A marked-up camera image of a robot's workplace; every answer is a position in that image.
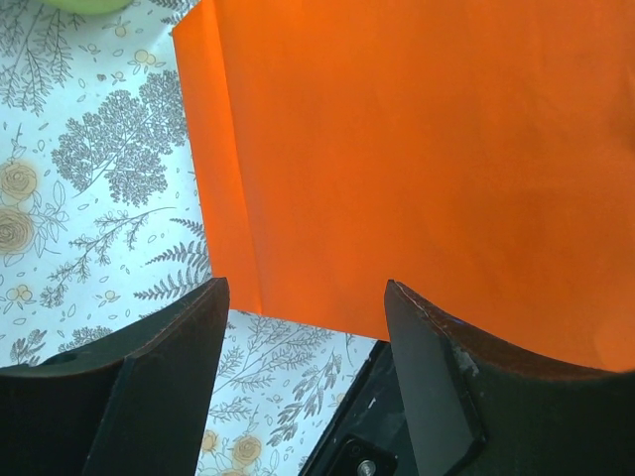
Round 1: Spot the floral tablecloth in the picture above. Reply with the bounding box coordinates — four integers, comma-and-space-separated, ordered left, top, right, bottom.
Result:
1, 1, 373, 475

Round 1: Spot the orange paper bag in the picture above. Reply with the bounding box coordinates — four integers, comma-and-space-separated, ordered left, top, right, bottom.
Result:
173, 1, 634, 371

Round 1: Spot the green plastic basket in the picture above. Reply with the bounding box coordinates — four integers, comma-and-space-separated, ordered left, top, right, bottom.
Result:
43, 0, 132, 15

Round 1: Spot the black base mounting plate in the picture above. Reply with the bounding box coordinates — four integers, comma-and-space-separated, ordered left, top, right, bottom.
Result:
299, 341, 418, 476

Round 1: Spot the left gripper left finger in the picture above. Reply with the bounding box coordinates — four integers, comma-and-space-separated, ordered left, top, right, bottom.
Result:
1, 278, 229, 475

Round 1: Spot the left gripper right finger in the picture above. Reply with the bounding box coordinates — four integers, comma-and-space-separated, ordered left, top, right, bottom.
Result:
385, 281, 634, 475

